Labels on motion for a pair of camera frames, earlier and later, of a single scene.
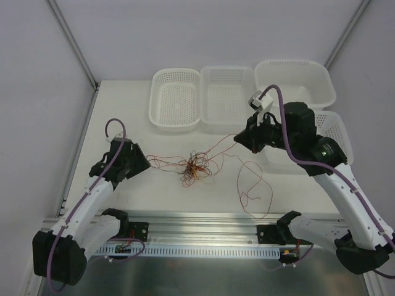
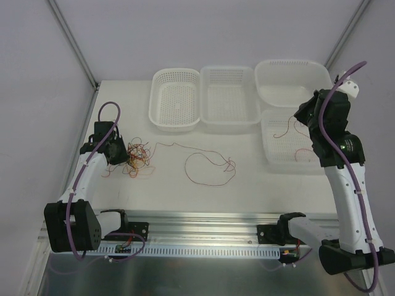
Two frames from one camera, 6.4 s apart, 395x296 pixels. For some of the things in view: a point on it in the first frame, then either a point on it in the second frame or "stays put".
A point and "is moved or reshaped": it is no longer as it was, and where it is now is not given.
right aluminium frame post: [349, 30] stays put
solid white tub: [298, 81] stays put
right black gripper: [257, 135] -> [308, 112]
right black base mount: [270, 234] stays put
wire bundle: [197, 165] is moved or reshaped
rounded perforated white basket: [174, 105] stays put
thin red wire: [239, 187] is moved or reshaped
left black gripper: [130, 158] -> [118, 151]
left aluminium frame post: [73, 44] stays put
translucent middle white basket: [224, 95] stays put
